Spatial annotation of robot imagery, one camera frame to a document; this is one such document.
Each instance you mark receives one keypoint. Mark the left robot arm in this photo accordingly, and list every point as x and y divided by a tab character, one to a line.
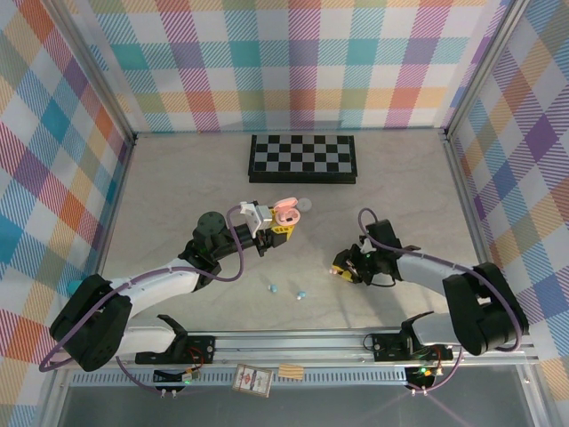
155	284

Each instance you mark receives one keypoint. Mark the blue earbud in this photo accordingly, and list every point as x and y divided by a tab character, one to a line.
301	295
274	288

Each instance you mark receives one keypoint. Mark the black folding chessboard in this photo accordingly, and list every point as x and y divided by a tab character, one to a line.
302	155

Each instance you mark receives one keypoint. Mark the small electronics board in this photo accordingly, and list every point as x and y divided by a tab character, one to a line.
186	378
422	373

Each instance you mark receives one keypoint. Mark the white earbud charging case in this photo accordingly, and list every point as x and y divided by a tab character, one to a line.
305	204

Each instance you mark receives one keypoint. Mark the pink earbud charging case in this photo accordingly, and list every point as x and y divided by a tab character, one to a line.
289	215

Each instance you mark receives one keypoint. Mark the playing card box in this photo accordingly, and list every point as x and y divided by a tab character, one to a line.
252	379

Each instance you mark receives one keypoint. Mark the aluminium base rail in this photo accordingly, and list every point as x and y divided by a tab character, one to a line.
289	349

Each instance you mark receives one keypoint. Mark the aluminium frame post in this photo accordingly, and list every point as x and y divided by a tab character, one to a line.
484	66
93	66

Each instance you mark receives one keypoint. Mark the striped wooden block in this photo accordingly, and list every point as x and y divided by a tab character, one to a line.
291	371

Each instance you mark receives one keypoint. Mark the perforated metal strip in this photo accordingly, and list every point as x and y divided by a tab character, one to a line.
124	379

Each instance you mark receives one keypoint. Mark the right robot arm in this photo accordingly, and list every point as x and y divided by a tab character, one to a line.
427	267

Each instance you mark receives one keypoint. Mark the aluminium side rail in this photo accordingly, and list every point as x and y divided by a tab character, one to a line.
465	187
117	182

